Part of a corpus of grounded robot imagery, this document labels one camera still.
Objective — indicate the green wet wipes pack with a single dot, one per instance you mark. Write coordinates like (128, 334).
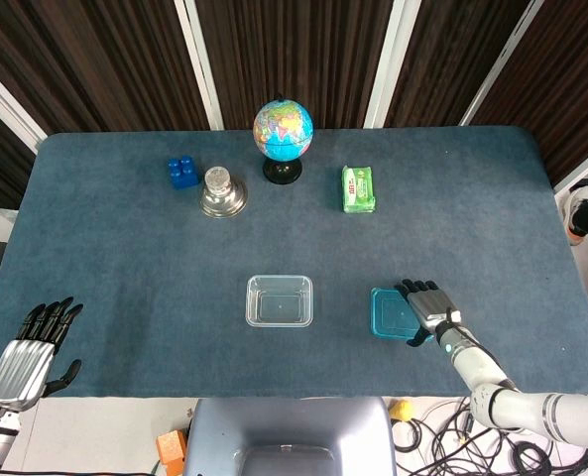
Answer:
(359, 189)

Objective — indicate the clear plastic food container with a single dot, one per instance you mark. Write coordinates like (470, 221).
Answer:
(279, 302)

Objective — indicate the upturned stainless steel bowl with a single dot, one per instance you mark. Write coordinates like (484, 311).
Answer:
(224, 204)

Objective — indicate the blue transparent plastic lid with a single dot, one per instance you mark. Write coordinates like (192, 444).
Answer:
(390, 315)

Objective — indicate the blue toy building block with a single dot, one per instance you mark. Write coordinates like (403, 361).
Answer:
(183, 174)

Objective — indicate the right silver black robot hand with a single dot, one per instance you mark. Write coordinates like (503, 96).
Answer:
(432, 307)

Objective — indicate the small globe on black stand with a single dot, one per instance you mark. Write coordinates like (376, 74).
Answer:
(283, 129)

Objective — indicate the white sneaker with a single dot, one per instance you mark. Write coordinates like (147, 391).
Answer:
(578, 196)

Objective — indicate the orange box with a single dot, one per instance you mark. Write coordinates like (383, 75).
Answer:
(171, 448)

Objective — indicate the blue felt table cloth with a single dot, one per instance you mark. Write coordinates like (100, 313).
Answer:
(125, 273)

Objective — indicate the white partition frame post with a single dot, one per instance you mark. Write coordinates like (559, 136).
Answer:
(199, 59)
(583, 176)
(6, 105)
(502, 59)
(387, 59)

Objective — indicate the yellow plastic object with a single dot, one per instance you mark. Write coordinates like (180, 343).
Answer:
(401, 410)

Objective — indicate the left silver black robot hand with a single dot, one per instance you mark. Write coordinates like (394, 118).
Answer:
(18, 367)

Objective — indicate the grey robot torso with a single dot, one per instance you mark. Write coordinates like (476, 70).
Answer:
(288, 431)

